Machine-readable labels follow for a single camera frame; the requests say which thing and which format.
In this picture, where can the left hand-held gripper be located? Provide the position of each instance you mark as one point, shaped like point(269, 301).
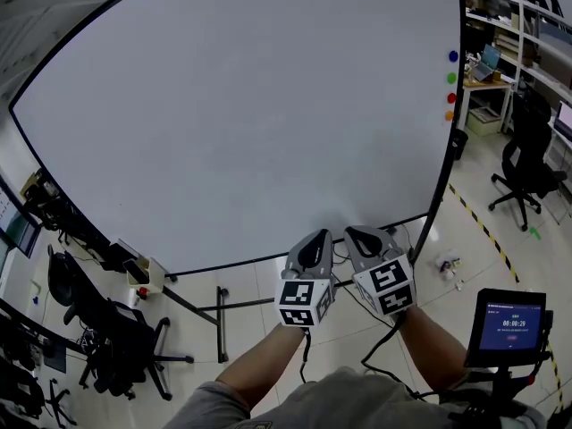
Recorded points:
point(295, 293)

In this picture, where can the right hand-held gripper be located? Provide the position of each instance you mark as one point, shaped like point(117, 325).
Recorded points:
point(389, 284)

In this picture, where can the orange round magnet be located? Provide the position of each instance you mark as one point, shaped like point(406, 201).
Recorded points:
point(449, 115)

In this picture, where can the red round magnet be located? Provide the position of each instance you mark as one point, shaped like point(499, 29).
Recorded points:
point(451, 98)

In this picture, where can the green round magnet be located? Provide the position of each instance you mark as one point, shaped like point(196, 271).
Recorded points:
point(451, 78)

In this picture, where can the blue round magnet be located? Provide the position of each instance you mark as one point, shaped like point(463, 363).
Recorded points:
point(453, 56)

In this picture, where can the person's left forearm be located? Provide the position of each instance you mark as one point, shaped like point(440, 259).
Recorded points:
point(263, 360)

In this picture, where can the person's right forearm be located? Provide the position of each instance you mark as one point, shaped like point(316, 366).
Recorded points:
point(429, 347)

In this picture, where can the litter on floor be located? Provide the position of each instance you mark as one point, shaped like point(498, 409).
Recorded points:
point(447, 268)

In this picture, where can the black whiteboard stand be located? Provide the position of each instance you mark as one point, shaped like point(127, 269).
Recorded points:
point(221, 329)

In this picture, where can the black trash bin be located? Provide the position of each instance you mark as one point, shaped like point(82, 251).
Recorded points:
point(459, 143)

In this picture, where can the person's grey shirt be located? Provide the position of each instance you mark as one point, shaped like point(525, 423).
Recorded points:
point(348, 400)

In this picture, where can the white marker tray box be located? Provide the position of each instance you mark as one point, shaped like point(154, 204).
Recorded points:
point(154, 275)

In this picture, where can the black timer screen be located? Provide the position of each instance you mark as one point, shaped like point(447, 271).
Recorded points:
point(509, 326)

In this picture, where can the large white whiteboard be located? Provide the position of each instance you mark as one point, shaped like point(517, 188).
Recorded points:
point(246, 114)

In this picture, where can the small red magnet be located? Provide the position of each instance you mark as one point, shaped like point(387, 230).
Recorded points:
point(143, 291)

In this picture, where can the pale storage box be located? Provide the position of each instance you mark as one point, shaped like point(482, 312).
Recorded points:
point(482, 122)

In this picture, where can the black board eraser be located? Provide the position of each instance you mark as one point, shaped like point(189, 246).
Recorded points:
point(136, 271)

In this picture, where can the black office chair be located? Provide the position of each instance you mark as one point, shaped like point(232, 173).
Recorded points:
point(525, 159)
point(116, 329)

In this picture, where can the wooden desk with white legs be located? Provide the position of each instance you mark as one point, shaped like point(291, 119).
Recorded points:
point(487, 85)

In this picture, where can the long white desk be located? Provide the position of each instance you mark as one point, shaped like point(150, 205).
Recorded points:
point(561, 159)

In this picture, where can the open grey laptop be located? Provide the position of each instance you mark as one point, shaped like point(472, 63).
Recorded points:
point(488, 63)

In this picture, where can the laptop with pink screen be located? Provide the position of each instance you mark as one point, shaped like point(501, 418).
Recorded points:
point(564, 121)

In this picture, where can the white storage shelf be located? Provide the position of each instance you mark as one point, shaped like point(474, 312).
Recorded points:
point(514, 20)

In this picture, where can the black star base stand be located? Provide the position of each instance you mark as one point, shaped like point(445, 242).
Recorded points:
point(58, 400)

